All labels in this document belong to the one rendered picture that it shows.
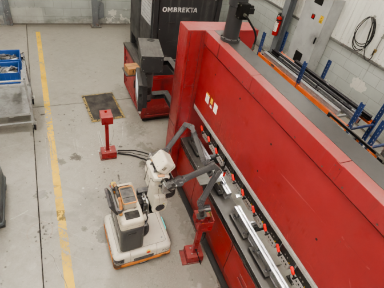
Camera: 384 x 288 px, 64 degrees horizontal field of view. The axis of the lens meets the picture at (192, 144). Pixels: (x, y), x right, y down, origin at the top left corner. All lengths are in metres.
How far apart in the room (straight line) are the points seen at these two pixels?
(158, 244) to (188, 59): 2.09
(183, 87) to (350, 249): 2.37
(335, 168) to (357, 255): 0.52
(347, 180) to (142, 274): 2.57
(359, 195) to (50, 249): 3.28
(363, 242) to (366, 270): 0.16
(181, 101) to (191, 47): 0.67
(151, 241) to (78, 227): 1.00
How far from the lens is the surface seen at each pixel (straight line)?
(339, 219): 2.15
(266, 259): 3.02
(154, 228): 3.79
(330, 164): 2.07
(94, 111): 5.95
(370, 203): 1.95
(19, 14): 9.67
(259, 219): 2.88
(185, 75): 3.53
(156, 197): 3.27
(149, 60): 3.50
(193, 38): 3.37
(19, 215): 4.46
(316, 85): 4.91
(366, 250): 2.09
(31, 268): 4.01
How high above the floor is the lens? 3.41
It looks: 40 degrees down
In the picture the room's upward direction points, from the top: 11 degrees clockwise
